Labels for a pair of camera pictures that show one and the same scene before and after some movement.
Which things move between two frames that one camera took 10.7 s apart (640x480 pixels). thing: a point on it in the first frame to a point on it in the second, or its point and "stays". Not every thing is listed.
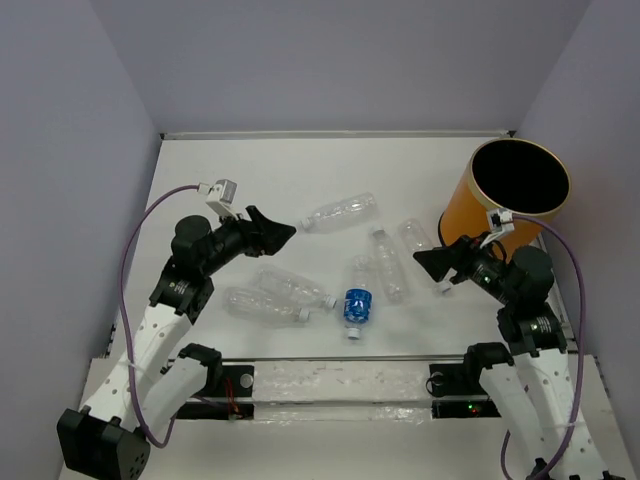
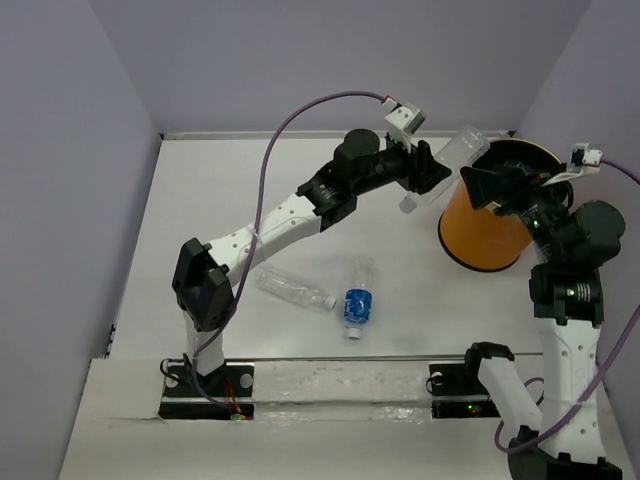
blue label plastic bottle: (358, 298) stays
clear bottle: (292, 287) stays
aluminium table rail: (337, 134) stays
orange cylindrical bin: (515, 174) stays
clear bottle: (254, 306) to (459, 157)
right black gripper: (458, 256) to (487, 182)
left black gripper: (260, 235) to (421, 172)
